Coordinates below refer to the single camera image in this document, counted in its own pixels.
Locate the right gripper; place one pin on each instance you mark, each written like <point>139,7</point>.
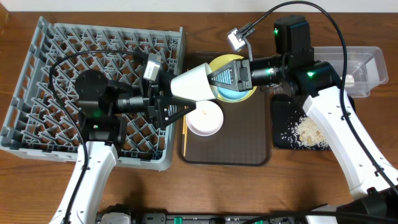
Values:
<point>235,68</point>

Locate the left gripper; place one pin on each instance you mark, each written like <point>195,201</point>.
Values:
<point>155,112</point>

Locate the light blue bowl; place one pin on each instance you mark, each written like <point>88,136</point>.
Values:
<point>230,95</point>

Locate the white cup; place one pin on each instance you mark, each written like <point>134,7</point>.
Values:
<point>193,84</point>

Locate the rice and nut scraps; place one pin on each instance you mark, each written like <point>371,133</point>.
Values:
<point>304,134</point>

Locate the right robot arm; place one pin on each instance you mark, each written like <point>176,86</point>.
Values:
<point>320,91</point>

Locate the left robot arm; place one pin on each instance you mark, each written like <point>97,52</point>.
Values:
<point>103,131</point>

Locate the yellow plate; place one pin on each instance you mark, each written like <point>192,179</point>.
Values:
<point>218,63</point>

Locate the wooden chopstick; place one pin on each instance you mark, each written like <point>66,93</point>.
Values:
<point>184,148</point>
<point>184,129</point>

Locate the brown serving tray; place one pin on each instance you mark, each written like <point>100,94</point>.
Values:
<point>243,140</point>

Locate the black tray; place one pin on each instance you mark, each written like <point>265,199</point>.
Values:
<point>283,111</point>

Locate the white paper napkin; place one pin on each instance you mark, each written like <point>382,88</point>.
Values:
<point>349,81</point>

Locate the grey plastic dish rack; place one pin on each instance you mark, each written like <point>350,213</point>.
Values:
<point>43,111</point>

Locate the clear plastic bin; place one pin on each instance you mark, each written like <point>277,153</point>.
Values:
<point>365,63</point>

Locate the black equipment rail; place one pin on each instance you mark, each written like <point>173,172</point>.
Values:
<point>120,213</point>

